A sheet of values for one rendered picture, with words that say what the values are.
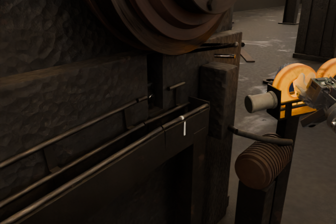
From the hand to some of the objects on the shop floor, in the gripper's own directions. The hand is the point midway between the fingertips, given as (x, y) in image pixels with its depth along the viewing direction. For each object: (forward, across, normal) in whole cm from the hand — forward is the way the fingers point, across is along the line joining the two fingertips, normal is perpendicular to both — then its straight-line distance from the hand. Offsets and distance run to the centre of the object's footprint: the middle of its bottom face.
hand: (296, 81), depth 98 cm
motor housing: (-24, +11, +69) cm, 74 cm away
